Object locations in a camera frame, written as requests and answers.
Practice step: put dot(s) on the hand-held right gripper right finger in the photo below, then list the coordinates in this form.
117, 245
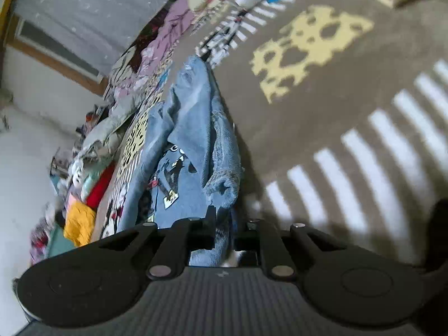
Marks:
260, 238

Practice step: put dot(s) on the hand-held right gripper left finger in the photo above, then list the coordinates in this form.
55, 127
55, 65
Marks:
210, 218

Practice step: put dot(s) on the blue denim garment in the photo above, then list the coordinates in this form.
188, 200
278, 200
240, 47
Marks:
196, 119

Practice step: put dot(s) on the red folded garment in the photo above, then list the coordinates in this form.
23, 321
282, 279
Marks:
99, 187

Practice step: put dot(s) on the light teal folded garment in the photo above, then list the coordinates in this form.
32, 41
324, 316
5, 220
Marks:
88, 185

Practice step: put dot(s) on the yellow knitted sweater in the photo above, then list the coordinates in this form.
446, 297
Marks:
79, 222

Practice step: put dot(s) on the brown printed blanket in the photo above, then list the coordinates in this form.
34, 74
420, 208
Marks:
315, 119

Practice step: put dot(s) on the grey crumpled garment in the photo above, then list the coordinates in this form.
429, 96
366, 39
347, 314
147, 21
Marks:
105, 133

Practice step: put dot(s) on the white garment with black marks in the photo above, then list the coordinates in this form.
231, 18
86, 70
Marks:
75, 173

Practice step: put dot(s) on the purple garment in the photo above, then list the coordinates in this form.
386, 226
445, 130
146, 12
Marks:
164, 31

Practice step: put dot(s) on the wooden window frame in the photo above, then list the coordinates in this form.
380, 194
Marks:
52, 61

